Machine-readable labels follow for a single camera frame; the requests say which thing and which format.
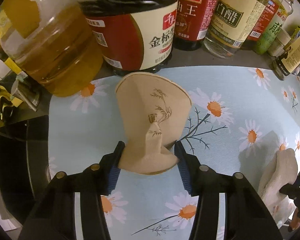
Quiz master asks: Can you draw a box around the person's right hand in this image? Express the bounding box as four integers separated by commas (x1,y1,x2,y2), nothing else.
288,208,300,232

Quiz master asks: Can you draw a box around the red label soy bottle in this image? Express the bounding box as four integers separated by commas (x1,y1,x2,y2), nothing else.
173,0,218,51

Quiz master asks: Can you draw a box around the red label clear bottle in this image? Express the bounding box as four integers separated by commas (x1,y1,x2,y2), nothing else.
241,0,279,50

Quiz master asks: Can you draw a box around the dark soy sauce jug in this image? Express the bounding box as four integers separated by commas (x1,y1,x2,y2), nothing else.
77,0,178,76

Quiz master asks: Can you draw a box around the white cloth rag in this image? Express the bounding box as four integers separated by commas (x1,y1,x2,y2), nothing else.
257,148,298,228

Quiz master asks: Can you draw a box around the black kitchen sink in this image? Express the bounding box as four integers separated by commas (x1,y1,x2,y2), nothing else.
0,115,50,224

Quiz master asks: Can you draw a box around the green pepper oil bottle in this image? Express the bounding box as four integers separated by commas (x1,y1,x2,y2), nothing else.
253,0,294,55

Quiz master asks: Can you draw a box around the large cooking oil jug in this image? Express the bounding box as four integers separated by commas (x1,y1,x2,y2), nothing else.
0,0,103,97

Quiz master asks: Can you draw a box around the brown paper cup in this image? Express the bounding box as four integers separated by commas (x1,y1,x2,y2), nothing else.
115,72,192,174

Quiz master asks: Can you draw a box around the white vinegar bottle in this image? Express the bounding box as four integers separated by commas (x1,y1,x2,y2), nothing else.
203,0,269,59

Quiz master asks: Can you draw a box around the small sesame oil bottle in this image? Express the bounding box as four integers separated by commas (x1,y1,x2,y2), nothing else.
271,37,300,81

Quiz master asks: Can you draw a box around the blue daisy tablecloth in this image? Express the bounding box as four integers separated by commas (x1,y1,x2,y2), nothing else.
46,66,300,239

